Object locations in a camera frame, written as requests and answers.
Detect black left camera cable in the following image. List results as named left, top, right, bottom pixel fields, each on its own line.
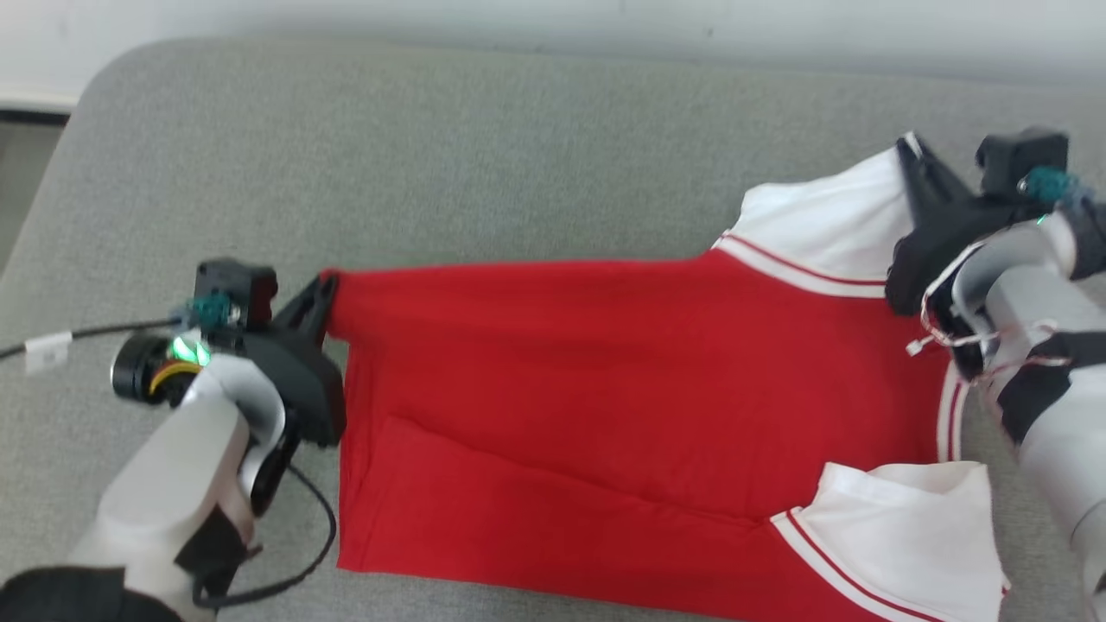
left=0, top=317, right=193, bottom=361

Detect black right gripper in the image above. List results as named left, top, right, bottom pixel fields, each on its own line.
left=884, top=135, right=1051, bottom=318

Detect white left cable tag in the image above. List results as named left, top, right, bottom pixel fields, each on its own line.
left=23, top=332, right=73, bottom=375

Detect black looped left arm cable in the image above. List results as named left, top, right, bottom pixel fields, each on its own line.
left=192, top=462, right=340, bottom=610

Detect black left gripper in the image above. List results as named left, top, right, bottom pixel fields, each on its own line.
left=242, top=271, right=348, bottom=450

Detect white red right arm wires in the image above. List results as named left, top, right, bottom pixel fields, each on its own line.
left=906, top=232, right=1077, bottom=391

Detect grey fabric sofa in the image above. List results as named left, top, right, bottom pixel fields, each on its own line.
left=0, top=36, right=1106, bottom=622

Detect red shirt with white sleeves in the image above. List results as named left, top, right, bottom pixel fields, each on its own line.
left=321, top=130, right=1012, bottom=622

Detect black baseboard strip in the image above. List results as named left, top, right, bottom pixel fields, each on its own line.
left=0, top=104, right=77, bottom=127

